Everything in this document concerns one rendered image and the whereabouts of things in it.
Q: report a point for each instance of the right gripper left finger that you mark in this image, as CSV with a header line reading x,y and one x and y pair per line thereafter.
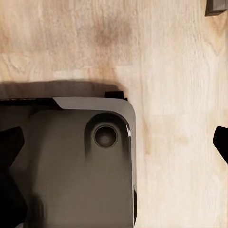
x,y
11,143

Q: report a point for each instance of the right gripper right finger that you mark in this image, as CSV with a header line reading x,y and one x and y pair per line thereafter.
x,y
220,140

